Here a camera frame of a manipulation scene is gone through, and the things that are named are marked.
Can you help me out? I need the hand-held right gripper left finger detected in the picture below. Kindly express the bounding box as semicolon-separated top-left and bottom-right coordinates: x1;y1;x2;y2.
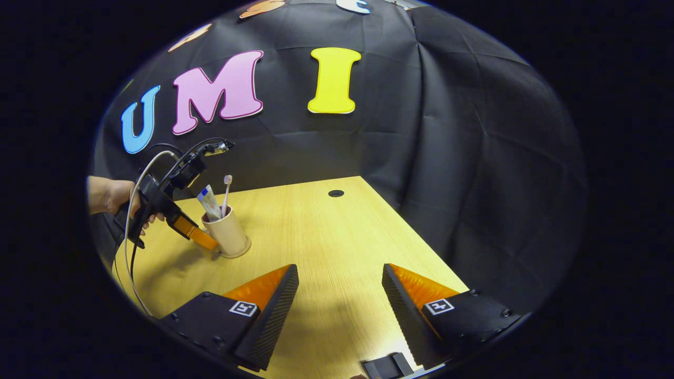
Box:
158;265;300;372

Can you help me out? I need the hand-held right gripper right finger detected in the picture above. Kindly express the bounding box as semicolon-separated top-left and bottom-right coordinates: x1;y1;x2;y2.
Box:
382;264;524;370

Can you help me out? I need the beige cup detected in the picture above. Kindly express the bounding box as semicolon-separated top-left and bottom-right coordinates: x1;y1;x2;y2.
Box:
202;206;252;259

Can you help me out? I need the white toothpaste tube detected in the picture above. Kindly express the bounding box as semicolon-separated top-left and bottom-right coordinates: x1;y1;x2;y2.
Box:
196;184;223;222

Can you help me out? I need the white toothbrush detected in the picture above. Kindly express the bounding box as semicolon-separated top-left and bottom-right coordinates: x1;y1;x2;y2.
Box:
220;175;233;217

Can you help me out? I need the wooden desktop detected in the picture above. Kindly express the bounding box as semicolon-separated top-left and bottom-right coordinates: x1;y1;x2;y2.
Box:
113;176;469;379

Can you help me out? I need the black backdrop cloth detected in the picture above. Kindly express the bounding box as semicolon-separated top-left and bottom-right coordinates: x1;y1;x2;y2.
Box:
90;0;588;316

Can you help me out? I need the white cable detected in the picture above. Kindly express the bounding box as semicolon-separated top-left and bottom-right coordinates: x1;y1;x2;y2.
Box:
124;151;180;316

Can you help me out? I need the black cable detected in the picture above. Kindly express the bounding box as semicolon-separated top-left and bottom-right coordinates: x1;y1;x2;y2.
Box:
129;138;227;287

